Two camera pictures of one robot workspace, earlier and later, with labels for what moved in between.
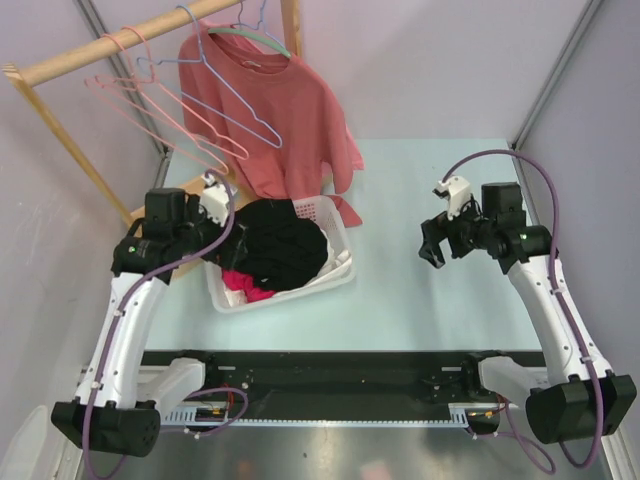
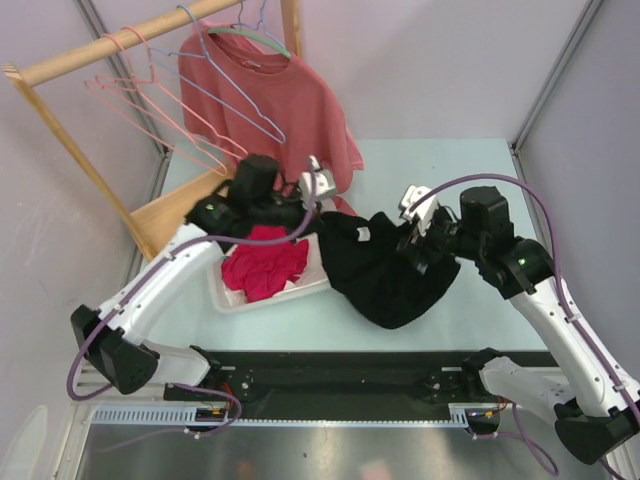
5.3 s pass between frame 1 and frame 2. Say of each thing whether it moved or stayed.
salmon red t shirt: stayed
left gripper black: moved
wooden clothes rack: stayed
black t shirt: moved
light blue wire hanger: moved
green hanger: stayed
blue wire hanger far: stayed
